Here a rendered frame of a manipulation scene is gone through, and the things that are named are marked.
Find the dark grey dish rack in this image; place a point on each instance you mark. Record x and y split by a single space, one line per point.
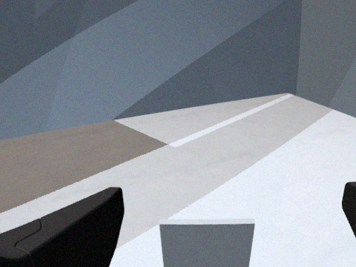
206 243

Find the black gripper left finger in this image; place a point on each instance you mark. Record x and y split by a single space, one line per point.
83 234

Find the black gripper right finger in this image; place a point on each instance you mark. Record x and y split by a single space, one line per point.
349 204

